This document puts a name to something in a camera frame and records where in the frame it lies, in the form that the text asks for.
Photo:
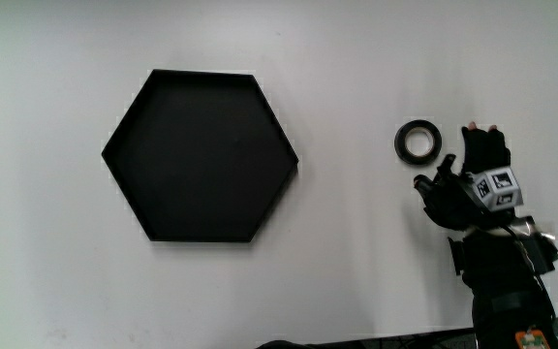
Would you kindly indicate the person's right hand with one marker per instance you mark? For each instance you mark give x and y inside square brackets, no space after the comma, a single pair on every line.
[453,203]

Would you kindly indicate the person's right forearm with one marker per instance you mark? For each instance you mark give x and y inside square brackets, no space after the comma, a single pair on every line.
[502,281]

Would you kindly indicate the white desk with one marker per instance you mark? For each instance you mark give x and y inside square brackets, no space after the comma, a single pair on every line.
[356,266]

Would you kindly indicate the black hexagonal tray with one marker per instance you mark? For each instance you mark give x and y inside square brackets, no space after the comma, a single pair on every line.
[200,157]

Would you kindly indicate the black tape roll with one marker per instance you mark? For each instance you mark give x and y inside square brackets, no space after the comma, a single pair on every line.
[408,145]

